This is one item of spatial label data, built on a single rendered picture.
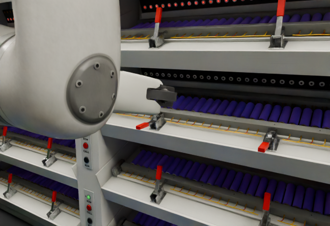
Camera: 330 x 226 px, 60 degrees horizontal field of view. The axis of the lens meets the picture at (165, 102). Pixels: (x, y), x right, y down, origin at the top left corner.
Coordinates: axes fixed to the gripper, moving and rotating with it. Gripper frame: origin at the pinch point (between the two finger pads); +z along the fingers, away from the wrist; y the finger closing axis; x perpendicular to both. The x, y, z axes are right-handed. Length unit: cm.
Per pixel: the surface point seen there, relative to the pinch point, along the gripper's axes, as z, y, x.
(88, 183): 23, -35, -27
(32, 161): 24, -63, -27
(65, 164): 27, -49, -25
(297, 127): 23.3, 18.7, -3.1
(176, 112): 22.9, -8.2, -3.4
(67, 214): 31, -51, -44
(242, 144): 20.2, 9.2, -7.9
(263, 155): 19.6, 13.7, -9.3
